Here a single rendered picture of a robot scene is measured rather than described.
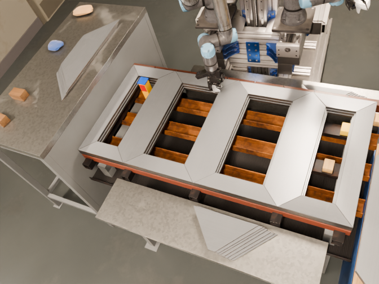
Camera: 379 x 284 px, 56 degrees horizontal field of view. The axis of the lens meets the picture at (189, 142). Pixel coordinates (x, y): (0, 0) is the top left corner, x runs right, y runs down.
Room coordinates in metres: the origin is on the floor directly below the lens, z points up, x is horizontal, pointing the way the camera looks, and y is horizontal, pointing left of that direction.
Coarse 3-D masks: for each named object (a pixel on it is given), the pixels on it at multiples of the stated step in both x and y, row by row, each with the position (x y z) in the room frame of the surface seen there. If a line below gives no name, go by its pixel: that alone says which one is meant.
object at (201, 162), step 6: (192, 156) 1.11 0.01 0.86; (198, 156) 1.10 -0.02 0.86; (204, 156) 1.09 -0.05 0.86; (186, 162) 1.09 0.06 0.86; (192, 162) 1.08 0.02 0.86; (198, 162) 1.06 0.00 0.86; (204, 162) 1.05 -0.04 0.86; (210, 162) 1.03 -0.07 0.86; (216, 162) 1.02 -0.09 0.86; (204, 168) 1.01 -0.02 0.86; (210, 168) 1.00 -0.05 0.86; (216, 168) 0.99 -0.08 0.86
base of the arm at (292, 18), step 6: (282, 12) 1.70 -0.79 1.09; (288, 12) 1.64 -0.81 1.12; (294, 12) 1.62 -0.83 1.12; (300, 12) 1.62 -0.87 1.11; (306, 12) 1.64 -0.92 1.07; (282, 18) 1.68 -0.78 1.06; (288, 18) 1.63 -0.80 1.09; (294, 18) 1.61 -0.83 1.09; (300, 18) 1.62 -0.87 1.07; (306, 18) 1.62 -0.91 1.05; (288, 24) 1.62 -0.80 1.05; (294, 24) 1.60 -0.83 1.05; (300, 24) 1.60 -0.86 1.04
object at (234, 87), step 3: (231, 84) 1.52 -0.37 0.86; (234, 84) 1.51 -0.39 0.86; (237, 84) 1.50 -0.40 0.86; (225, 87) 1.51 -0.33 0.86; (228, 87) 1.50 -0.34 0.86; (231, 87) 1.49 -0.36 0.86; (234, 87) 1.48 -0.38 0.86; (237, 87) 1.47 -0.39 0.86; (240, 87) 1.46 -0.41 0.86; (243, 87) 1.45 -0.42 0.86; (231, 90) 1.47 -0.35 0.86; (234, 90) 1.46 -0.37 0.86; (237, 90) 1.45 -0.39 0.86; (240, 90) 1.44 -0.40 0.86; (243, 90) 1.43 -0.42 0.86
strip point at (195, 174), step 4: (188, 168) 1.05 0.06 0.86; (192, 168) 1.04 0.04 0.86; (196, 168) 1.03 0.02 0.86; (200, 168) 1.02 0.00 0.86; (188, 172) 1.02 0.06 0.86; (192, 172) 1.01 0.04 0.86; (196, 172) 1.01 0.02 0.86; (200, 172) 1.00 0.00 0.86; (204, 172) 0.99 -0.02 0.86; (208, 172) 0.98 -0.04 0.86; (212, 172) 0.97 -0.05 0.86; (192, 176) 0.99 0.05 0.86; (196, 176) 0.98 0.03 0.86; (200, 176) 0.97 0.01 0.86; (204, 176) 0.97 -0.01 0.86; (192, 180) 0.97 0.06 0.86; (196, 180) 0.96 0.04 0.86
